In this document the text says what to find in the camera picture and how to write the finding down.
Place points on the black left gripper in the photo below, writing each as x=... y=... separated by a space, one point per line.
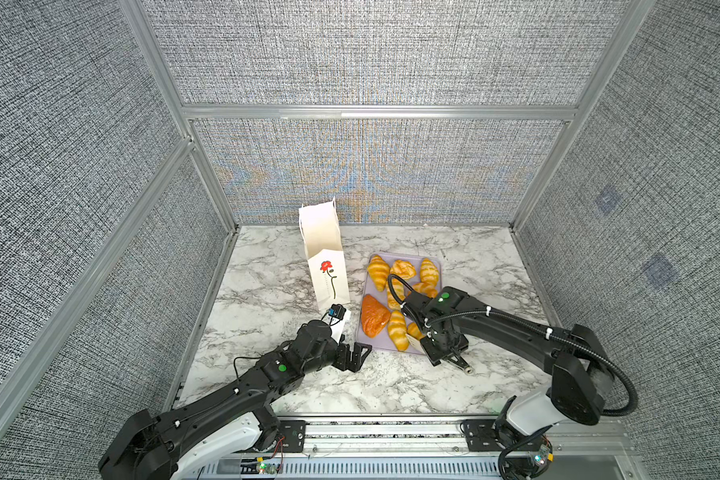
x=356 y=359

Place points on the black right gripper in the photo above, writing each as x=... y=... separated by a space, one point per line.
x=456 y=345

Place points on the croissant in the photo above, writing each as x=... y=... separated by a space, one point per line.
x=429 y=273
x=397 y=330
x=414 y=331
x=378 y=271

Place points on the white paper bag with rose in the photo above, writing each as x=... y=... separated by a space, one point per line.
x=320 y=232

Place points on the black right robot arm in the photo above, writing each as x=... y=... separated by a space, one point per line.
x=584 y=385

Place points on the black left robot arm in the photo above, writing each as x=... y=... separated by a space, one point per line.
x=237 y=417

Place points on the striped long bread roll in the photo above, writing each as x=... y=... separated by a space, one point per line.
x=395 y=293

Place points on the lilac plastic tray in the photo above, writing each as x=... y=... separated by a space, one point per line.
x=382 y=340

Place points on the brown triangular pastry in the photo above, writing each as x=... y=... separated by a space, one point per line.
x=374 y=316

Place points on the twisted bun top middle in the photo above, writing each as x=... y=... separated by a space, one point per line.
x=403 y=269

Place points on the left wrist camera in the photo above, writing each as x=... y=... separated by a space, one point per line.
x=336 y=316

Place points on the ring shaped bread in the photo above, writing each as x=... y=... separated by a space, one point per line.
x=426 y=289

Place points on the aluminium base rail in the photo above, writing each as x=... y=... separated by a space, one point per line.
x=426 y=447

